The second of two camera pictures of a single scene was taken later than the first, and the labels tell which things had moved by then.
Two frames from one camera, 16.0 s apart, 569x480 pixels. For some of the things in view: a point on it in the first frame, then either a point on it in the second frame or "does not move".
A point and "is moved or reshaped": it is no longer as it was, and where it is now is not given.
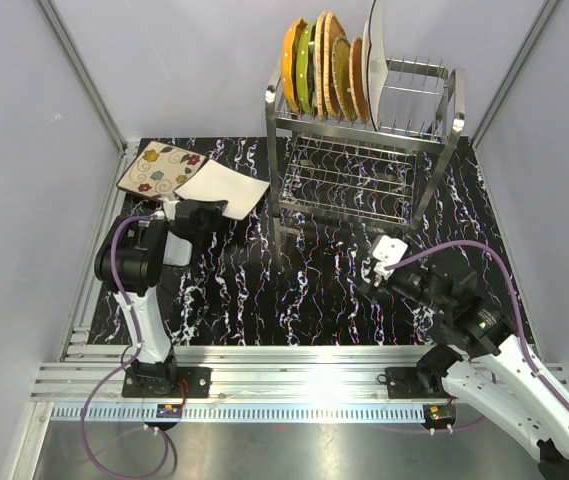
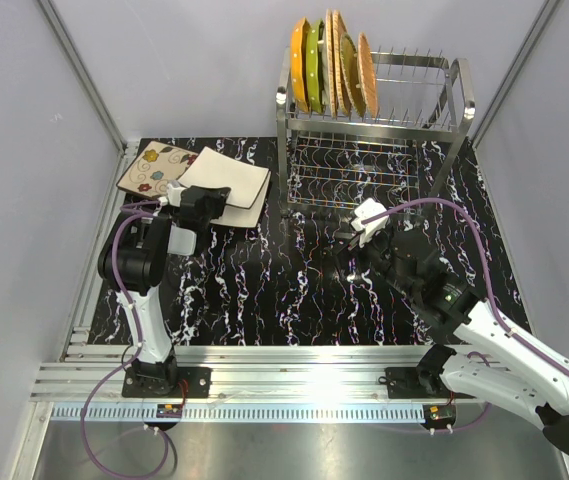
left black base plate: x=198 y=380 does not move
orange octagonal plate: x=288 y=51 → x=299 y=64
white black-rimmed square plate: x=375 y=60 → x=212 y=168
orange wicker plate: x=356 y=71 is moved or reshaped
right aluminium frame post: x=513 y=66 does not move
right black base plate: x=405 y=383 does not move
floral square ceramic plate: x=159 y=169 does not move
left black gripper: x=214 y=209 → x=219 y=197
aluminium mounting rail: x=283 y=384 does not move
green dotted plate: x=302 y=67 → x=314 y=63
